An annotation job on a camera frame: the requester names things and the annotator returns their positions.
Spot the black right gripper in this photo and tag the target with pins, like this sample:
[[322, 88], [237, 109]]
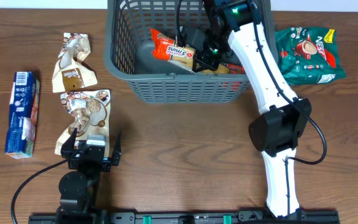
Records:
[[200, 60]]

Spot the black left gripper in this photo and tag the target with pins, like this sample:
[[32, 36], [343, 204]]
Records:
[[75, 158]]

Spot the orange spaghetti packet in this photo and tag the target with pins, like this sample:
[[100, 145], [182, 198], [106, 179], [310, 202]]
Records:
[[167, 49]]

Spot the green Nescafe coffee bag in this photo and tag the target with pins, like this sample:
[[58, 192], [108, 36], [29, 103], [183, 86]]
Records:
[[308, 55]]

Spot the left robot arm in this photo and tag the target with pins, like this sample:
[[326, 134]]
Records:
[[79, 187]]

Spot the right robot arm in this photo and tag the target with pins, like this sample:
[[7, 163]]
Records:
[[237, 26]]

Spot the beige cookie pouch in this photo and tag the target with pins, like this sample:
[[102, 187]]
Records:
[[91, 112]]

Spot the crumpled beige Pantree pouch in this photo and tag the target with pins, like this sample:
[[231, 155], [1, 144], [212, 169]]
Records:
[[69, 73]]

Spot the blue carton box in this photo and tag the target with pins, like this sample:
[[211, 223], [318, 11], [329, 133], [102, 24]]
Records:
[[23, 114]]

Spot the grey plastic basket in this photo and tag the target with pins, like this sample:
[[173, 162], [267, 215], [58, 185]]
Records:
[[129, 46]]

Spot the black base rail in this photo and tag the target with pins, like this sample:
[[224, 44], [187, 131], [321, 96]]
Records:
[[241, 216]]

